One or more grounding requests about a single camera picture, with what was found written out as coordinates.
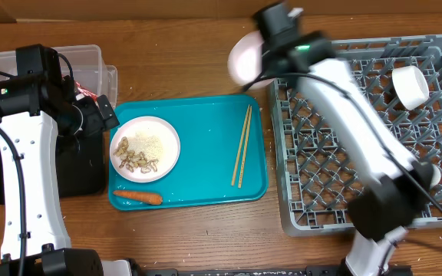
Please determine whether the red snack wrapper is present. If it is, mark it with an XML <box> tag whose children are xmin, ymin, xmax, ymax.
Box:
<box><xmin>62</xmin><ymin>75</ymin><xmax>97</xmax><ymax>101</ymax></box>

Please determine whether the white round plate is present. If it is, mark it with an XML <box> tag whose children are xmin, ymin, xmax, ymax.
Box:
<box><xmin>110</xmin><ymin>116</ymin><xmax>180</xmax><ymax>183</ymax></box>

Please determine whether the wooden chopstick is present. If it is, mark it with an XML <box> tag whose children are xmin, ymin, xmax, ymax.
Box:
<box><xmin>238</xmin><ymin>106</ymin><xmax>252</xmax><ymax>189</ymax></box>
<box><xmin>231</xmin><ymin>105</ymin><xmax>251</xmax><ymax>186</ymax></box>

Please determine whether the white paper cup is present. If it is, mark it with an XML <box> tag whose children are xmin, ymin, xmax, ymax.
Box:
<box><xmin>430</xmin><ymin>165</ymin><xmax>442</xmax><ymax>187</ymax></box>

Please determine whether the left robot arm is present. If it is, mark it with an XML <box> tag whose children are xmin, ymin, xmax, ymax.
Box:
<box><xmin>0</xmin><ymin>44</ymin><xmax>140</xmax><ymax>275</ymax></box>

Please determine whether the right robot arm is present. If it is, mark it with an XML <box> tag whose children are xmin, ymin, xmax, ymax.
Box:
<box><xmin>252</xmin><ymin>2</ymin><xmax>435</xmax><ymax>275</ymax></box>

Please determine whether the grey dishwasher rack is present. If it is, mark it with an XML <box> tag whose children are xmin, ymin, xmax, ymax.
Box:
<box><xmin>268</xmin><ymin>34</ymin><xmax>442</xmax><ymax>236</ymax></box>

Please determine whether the black plastic tray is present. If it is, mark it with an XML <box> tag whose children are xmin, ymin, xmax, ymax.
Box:
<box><xmin>0</xmin><ymin>125</ymin><xmax>107</xmax><ymax>205</ymax></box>

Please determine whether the clear plastic bin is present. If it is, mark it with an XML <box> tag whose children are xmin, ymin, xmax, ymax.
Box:
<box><xmin>0</xmin><ymin>44</ymin><xmax>118</xmax><ymax>128</ymax></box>

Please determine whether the peanut shells pile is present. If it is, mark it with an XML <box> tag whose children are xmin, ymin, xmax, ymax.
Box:
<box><xmin>113</xmin><ymin>137</ymin><xmax>158</xmax><ymax>174</ymax></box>

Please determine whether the rice pile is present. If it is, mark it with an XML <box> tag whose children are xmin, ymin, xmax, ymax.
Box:
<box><xmin>127</xmin><ymin>133</ymin><xmax>163</xmax><ymax>160</ymax></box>

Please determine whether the orange carrot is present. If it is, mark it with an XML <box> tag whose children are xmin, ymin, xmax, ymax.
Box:
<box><xmin>113</xmin><ymin>190</ymin><xmax>163</xmax><ymax>205</ymax></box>

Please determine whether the teal serving tray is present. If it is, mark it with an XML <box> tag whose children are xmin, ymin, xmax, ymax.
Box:
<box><xmin>108</xmin><ymin>94</ymin><xmax>269</xmax><ymax>211</ymax></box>

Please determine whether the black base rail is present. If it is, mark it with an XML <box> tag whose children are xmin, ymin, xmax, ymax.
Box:
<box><xmin>132</xmin><ymin>264</ymin><xmax>414</xmax><ymax>276</ymax></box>

